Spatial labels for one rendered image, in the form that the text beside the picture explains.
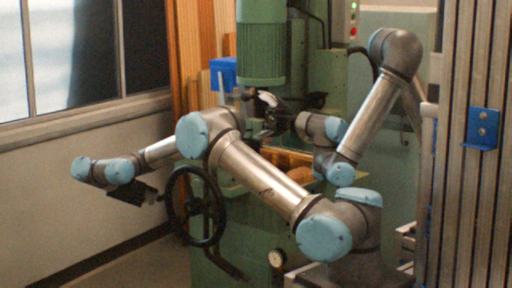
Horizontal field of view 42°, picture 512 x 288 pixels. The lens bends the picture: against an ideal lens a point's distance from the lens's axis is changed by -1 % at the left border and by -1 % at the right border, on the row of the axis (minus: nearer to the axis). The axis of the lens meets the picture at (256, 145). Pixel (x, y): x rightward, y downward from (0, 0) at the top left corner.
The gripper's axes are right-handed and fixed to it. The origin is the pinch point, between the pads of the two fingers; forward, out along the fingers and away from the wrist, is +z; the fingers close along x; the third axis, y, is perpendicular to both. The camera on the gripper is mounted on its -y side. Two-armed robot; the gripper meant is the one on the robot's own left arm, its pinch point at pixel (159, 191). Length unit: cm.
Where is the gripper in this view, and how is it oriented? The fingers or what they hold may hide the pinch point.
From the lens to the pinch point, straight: 229.4
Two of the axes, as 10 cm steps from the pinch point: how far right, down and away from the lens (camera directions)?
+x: 7.5, 1.7, -6.4
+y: -3.3, 9.3, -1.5
